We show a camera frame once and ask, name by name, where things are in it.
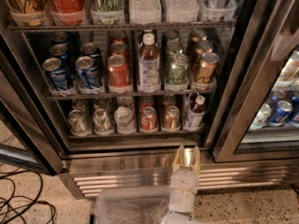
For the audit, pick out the blue pepsi can right fridge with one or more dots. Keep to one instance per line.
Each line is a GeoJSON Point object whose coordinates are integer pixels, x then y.
{"type": "Point", "coordinates": [279, 113]}

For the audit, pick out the orange lacroix can top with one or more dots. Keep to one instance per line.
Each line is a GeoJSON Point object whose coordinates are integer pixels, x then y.
{"type": "Point", "coordinates": [29, 12]}

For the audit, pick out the green lacroix can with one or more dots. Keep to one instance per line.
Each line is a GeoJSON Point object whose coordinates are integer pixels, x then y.
{"type": "Point", "coordinates": [107, 11]}
{"type": "Point", "coordinates": [176, 72]}

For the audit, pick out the front red soda can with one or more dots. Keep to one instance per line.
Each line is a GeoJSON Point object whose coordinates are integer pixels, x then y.
{"type": "Point", "coordinates": [118, 71]}

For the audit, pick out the green can bottom shelf left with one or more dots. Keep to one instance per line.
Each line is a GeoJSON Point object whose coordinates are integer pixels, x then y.
{"type": "Point", "coordinates": [78, 122]}

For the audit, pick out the green lacroix can top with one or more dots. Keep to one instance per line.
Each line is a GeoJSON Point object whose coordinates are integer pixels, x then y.
{"type": "Point", "coordinates": [107, 11]}

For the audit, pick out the clear water bottle bottom shelf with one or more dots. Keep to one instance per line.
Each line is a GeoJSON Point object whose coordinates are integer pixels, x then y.
{"type": "Point", "coordinates": [125, 120]}

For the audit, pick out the orange can bottom shelf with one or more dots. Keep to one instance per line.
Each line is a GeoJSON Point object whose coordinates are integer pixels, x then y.
{"type": "Point", "coordinates": [171, 117]}

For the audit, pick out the open fridge door left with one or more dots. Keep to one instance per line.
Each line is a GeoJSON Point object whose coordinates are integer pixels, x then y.
{"type": "Point", "coordinates": [37, 153]}

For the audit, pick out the glass fridge door right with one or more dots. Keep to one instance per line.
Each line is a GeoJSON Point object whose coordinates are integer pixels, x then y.
{"type": "Point", "coordinates": [279, 39]}

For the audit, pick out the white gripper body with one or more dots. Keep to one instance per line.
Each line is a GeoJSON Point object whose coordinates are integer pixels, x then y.
{"type": "Point", "coordinates": [185, 180]}

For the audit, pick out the brown tea bottle middle shelf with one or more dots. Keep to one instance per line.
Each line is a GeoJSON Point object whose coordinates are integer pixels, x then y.
{"type": "Point", "coordinates": [149, 65]}

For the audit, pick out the green can shelf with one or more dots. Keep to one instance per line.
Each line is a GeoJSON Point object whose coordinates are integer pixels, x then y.
{"type": "Point", "coordinates": [78, 122]}
{"type": "Point", "coordinates": [101, 120]}

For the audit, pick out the blue pepsi can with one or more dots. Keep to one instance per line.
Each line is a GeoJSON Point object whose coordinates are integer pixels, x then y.
{"type": "Point", "coordinates": [88, 73]}
{"type": "Point", "coordinates": [57, 74]}

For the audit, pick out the front blue pepsi can right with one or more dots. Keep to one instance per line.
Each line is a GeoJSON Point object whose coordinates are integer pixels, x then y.
{"type": "Point", "coordinates": [88, 73]}

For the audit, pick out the front green lacroix can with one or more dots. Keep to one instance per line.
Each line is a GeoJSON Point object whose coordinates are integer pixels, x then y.
{"type": "Point", "coordinates": [176, 72]}

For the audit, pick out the silver can top right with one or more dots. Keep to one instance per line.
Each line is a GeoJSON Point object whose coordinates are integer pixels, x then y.
{"type": "Point", "coordinates": [216, 10]}

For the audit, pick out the front blue pepsi can left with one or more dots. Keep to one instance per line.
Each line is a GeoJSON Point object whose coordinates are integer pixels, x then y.
{"type": "Point", "coordinates": [57, 74]}

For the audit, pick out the clear plastic bin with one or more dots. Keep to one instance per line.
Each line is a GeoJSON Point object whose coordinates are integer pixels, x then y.
{"type": "Point", "coordinates": [141, 205]}

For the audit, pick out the brown drink bottle white cap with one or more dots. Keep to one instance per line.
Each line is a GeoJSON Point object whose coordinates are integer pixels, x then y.
{"type": "Point", "coordinates": [195, 113]}

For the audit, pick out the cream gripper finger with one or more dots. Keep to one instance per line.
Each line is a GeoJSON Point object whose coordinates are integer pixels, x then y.
{"type": "Point", "coordinates": [178, 161]}
{"type": "Point", "coordinates": [196, 160]}

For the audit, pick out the stainless steel fridge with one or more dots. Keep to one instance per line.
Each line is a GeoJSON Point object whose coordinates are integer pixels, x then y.
{"type": "Point", "coordinates": [109, 94]}

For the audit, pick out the red coca cola can top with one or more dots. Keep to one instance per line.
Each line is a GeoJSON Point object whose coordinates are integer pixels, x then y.
{"type": "Point", "coordinates": [69, 11]}

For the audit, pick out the front gold lacroix can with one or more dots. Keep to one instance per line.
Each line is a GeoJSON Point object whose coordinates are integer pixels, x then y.
{"type": "Point", "coordinates": [207, 67]}

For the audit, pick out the red can bottom shelf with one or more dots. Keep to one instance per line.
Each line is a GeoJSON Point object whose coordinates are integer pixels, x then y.
{"type": "Point", "coordinates": [148, 118]}

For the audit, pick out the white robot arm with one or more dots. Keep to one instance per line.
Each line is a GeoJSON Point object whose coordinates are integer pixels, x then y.
{"type": "Point", "coordinates": [181, 204]}

